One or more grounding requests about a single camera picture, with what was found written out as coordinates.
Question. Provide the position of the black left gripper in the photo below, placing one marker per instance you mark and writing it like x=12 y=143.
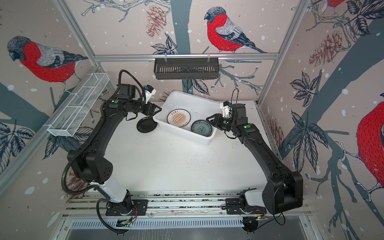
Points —
x=151 y=112

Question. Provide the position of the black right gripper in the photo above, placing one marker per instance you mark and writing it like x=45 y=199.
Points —
x=218 y=120

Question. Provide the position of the green blue floral plate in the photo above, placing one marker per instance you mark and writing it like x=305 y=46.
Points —
x=202 y=127

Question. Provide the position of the black glossy plate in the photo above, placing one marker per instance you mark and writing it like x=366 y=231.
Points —
x=146 y=125

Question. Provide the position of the white plate orange sunburst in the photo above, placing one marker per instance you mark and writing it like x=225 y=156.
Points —
x=179 y=118

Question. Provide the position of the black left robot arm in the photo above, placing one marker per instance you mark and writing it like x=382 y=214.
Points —
x=88 y=169

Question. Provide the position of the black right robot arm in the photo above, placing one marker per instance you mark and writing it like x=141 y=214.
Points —
x=284 y=189

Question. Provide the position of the white plastic bin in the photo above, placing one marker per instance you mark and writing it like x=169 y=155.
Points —
x=199 y=108

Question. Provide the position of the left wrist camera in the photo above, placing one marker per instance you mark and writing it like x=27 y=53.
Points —
x=149 y=91

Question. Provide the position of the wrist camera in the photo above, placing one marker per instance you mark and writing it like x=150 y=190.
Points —
x=149 y=91
x=226 y=108

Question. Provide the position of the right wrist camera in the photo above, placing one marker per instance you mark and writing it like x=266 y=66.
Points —
x=226 y=108

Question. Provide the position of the black hanging wire basket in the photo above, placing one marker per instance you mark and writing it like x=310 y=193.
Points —
x=186 y=68

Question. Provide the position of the white wire mesh shelf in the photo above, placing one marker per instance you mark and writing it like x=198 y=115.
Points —
x=80 y=103

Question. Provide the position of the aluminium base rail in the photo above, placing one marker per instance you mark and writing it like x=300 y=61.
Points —
x=189 y=210

